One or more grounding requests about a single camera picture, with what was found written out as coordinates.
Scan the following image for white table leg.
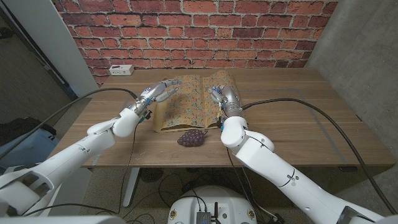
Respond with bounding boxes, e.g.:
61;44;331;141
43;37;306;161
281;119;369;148
123;167;141;208

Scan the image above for white floor cable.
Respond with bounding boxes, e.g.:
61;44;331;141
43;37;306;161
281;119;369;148
245;174;277;220

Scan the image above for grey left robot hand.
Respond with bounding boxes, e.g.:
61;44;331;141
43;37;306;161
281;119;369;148
129;79;182;116

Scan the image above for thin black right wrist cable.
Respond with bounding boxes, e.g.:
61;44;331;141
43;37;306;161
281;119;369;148
226;147;259;215

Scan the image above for tan cloth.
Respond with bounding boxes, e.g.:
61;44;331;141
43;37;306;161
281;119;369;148
152;70;242;133

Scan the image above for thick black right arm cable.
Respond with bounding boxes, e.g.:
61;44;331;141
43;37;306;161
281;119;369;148
241;98;398;215

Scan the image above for black round floor object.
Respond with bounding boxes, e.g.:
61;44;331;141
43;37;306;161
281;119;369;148
139;167;165;184

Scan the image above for small grey electronics box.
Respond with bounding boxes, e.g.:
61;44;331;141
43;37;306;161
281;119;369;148
196;211;211;224

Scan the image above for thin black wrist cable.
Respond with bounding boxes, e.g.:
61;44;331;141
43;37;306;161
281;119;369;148
226;147;259;215
23;130;139;217

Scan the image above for white power strip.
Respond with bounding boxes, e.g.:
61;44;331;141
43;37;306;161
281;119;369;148
108;64;135;77

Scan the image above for purple toy grapes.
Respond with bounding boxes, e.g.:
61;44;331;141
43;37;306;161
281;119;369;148
177;129;208;147

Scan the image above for black cloth bundle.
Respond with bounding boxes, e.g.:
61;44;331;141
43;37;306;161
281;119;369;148
0;116;57;147

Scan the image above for thin black left wrist cable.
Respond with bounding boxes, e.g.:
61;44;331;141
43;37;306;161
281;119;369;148
23;130;139;217

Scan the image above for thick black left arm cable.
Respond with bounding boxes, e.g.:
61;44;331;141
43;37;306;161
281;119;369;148
0;87;139;159

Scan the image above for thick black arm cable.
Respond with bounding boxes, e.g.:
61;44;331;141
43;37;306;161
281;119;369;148
0;87;139;159
241;98;398;215

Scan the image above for blue storage bin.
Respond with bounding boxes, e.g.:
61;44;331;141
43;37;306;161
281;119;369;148
0;127;60;169

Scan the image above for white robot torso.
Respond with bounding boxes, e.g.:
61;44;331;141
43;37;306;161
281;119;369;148
167;185;257;224

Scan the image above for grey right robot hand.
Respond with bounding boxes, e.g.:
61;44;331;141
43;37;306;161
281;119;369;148
207;84;244;118

